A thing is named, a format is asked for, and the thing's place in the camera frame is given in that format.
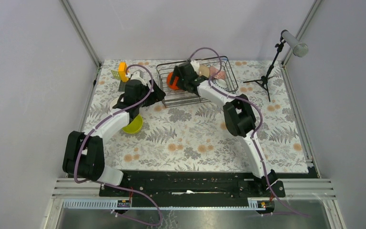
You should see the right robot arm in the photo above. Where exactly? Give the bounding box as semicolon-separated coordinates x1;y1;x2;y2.
170;61;273;197

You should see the orange plastic block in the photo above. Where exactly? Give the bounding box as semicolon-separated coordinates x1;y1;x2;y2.
118;62;129;83

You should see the microphone on black stand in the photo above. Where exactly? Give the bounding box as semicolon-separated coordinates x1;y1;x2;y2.
243;30;309;103

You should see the yellow plastic bowl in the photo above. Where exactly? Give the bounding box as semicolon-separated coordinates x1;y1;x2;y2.
122;115;143;135

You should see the pink patterned bowl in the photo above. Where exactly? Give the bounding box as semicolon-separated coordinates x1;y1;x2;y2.
209;66;226;80

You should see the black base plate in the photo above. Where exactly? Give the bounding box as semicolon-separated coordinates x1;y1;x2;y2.
98;170;273;208

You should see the purple cable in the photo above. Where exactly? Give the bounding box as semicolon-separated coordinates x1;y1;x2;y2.
73;64;165;226
187;47;310;218

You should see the black mat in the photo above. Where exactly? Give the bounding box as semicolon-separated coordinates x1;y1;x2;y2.
118;81;126;92

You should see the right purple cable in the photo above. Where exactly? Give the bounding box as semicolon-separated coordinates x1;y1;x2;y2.
187;47;310;218

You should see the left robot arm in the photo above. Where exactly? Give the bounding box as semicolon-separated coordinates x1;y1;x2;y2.
62;80;165;196

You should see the blue patterned bowl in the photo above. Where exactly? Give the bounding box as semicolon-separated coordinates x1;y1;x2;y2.
213;79;228;91

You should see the green mesh piece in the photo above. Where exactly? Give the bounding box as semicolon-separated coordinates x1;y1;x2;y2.
111;70;120;80

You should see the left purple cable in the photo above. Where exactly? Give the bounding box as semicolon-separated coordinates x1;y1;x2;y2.
73;64;165;226

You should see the orange plastic bowl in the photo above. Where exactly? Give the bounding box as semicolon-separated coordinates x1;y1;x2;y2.
166;72;180;90

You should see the orange bowl with white inside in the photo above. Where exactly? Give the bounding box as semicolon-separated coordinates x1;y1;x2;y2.
109;97;122;111

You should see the floral tablecloth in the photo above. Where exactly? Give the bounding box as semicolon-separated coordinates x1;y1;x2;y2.
71;59;309;174

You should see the beige ceramic bowl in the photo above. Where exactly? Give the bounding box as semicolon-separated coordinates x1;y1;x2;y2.
198;64;210;78

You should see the wire dish rack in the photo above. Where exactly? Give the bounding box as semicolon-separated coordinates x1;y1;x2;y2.
156;56;239;108

